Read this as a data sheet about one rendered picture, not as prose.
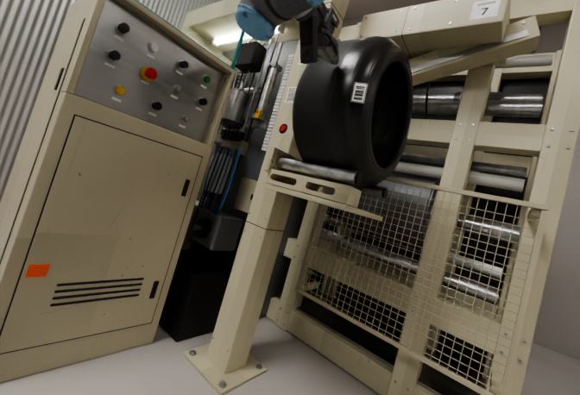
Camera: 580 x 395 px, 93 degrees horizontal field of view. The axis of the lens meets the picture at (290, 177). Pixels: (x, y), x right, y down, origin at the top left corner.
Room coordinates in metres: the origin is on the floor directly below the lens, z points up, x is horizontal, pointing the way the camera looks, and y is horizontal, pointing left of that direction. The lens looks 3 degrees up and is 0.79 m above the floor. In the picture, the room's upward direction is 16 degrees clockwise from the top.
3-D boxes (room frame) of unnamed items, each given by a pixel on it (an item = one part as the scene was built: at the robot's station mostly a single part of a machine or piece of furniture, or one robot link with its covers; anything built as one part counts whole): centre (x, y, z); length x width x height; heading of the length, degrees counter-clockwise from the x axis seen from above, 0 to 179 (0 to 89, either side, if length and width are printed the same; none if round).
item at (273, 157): (1.22, -0.03, 0.90); 0.40 x 0.03 x 0.10; 142
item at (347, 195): (1.00, -0.08, 0.84); 0.36 x 0.09 x 0.06; 52
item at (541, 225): (1.23, -0.55, 0.65); 0.90 x 0.02 x 0.70; 52
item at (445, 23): (1.27, -0.45, 1.71); 0.61 x 0.25 x 0.15; 52
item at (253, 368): (1.25, 0.05, 0.01); 0.27 x 0.27 x 0.02; 52
